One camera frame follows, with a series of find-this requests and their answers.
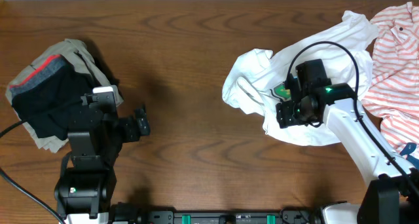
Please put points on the folded khaki garment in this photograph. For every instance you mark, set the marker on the folded khaki garment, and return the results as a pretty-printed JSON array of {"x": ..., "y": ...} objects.
[{"x": 73, "y": 50}]

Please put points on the white t-shirt green logo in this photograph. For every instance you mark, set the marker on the white t-shirt green logo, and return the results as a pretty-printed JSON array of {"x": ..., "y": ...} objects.
[{"x": 255, "y": 82}]

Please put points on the folded black garment red waistband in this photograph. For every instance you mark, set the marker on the folded black garment red waistband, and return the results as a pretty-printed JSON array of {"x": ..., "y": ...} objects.
[{"x": 47, "y": 97}]

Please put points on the dark blue garment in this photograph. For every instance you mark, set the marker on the dark blue garment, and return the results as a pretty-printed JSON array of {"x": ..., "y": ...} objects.
[{"x": 408, "y": 153}]

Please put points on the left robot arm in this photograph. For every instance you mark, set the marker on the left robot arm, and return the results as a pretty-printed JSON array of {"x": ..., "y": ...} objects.
[{"x": 96, "y": 135}]

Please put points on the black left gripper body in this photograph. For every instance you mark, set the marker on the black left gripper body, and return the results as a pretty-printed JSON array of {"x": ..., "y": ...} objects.
[{"x": 126, "y": 131}]

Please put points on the pink white striped shirt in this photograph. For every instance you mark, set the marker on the pink white striped shirt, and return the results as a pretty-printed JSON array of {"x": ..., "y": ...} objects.
[{"x": 393, "y": 94}]

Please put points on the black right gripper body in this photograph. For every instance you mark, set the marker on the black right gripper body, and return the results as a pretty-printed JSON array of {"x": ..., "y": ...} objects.
[{"x": 293, "y": 114}]

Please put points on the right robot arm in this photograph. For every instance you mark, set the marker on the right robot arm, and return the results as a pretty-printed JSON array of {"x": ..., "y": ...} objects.
[{"x": 392, "y": 193}]

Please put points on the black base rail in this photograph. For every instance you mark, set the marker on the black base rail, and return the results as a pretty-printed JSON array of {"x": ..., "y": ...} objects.
[{"x": 131, "y": 214}]

